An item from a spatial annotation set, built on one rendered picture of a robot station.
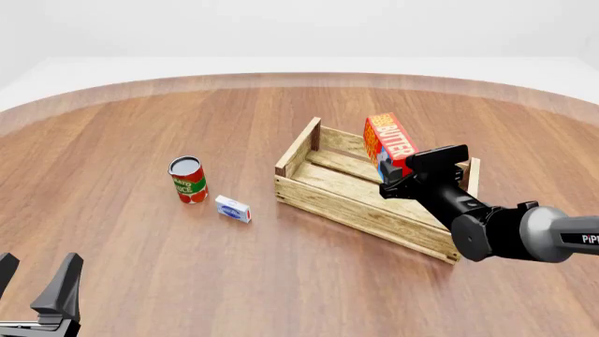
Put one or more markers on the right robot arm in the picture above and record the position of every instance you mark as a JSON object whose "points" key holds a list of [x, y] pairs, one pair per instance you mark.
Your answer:
{"points": [[505, 231]]}

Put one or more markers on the small white blue box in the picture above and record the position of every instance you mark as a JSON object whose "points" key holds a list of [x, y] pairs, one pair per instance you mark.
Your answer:
{"points": [[232, 209]]}

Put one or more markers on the wooden slat tray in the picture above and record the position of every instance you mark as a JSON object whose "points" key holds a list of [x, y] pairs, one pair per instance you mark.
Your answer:
{"points": [[337, 189]]}

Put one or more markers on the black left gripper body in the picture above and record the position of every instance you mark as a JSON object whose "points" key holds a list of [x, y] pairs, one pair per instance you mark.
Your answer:
{"points": [[37, 328]]}

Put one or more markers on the tomato sauce can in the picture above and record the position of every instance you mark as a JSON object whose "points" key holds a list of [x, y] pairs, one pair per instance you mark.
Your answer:
{"points": [[189, 182]]}

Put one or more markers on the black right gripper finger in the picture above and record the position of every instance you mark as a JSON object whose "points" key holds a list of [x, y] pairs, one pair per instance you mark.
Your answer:
{"points": [[392, 172]]}

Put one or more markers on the red butter box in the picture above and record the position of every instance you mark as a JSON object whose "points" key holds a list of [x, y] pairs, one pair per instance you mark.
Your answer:
{"points": [[395, 140]]}

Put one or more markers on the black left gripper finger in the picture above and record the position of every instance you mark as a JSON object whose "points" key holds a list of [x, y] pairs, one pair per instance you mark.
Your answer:
{"points": [[7, 270], [61, 288]]}

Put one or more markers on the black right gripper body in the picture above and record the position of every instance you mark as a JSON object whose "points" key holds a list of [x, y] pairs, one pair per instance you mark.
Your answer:
{"points": [[398, 189]]}

